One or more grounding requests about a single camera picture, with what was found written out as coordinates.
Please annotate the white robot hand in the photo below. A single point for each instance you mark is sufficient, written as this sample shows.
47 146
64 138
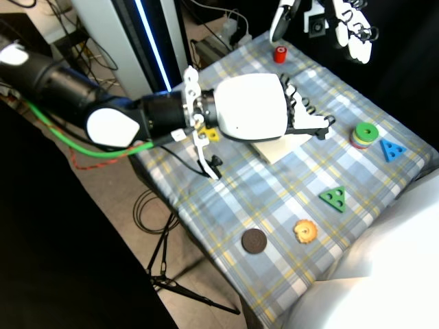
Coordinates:
360 48
250 106

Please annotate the red cylinder block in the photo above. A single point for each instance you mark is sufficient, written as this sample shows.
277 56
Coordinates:
279 58

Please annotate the yellow triangle with holes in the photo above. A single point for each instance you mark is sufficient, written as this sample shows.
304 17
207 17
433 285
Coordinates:
214 136

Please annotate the small white table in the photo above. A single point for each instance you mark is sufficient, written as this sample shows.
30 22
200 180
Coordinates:
274 152

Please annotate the white power strip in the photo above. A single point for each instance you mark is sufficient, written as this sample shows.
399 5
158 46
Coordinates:
230 27

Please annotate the stack of coloured rings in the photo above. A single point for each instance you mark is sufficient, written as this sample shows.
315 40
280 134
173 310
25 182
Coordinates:
358 132

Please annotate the blue plaid tablecloth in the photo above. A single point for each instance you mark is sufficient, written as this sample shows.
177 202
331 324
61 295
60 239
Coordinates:
257 198

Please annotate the blue triangle with holes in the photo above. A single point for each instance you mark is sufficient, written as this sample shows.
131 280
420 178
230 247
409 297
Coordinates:
392 149

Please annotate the green triangle with holes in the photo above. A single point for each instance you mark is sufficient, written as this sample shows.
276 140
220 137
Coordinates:
335 198

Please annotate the brown round cookie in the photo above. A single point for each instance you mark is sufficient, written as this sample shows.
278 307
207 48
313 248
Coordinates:
254 241

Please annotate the tan flower cookie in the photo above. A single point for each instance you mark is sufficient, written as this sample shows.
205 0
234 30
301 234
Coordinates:
308 236

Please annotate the white column with blue light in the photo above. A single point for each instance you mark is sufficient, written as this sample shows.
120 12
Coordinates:
103 34

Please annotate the black tripod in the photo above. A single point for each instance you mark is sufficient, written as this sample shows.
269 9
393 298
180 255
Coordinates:
161 282

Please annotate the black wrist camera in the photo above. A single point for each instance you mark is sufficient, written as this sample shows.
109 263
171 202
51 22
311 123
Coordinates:
317 25

